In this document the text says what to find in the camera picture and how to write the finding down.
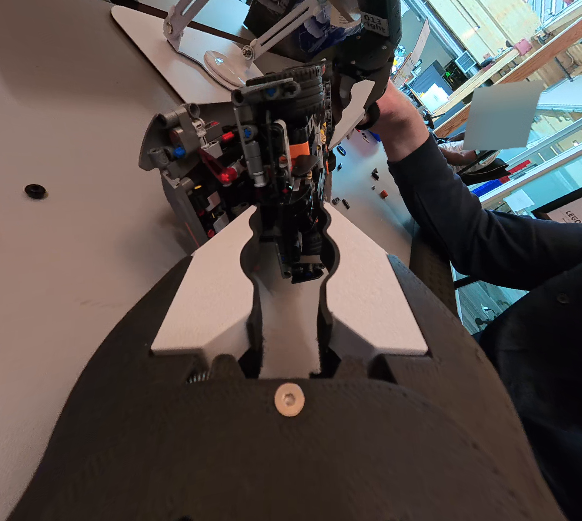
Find grey toy car model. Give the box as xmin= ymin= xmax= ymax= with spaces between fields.
xmin=139 ymin=62 xmax=341 ymax=284

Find black toy wheel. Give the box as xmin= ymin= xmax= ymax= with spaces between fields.
xmin=248 ymin=66 xmax=327 ymax=122

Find person's dark jacket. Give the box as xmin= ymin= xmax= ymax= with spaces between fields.
xmin=473 ymin=267 xmax=582 ymax=521

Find black monitor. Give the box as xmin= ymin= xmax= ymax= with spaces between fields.
xmin=422 ymin=60 xmax=452 ymax=91

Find person's right hand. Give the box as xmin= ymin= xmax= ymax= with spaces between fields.
xmin=366 ymin=81 xmax=432 ymax=164

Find white book stand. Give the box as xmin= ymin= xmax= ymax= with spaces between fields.
xmin=111 ymin=0 xmax=364 ymax=105

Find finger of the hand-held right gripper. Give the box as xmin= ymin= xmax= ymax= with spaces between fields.
xmin=327 ymin=79 xmax=378 ymax=149

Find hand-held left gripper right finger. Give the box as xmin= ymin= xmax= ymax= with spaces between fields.
xmin=317 ymin=203 xmax=429 ymax=378

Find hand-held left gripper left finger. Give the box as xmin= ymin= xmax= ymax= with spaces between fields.
xmin=151 ymin=205 xmax=263 ymax=378

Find scattered tiny toy pieces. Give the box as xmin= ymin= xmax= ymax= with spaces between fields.
xmin=332 ymin=130 xmax=391 ymax=210

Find brown cardboard sign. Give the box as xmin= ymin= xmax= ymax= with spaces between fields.
xmin=410 ymin=19 xmax=431 ymax=73

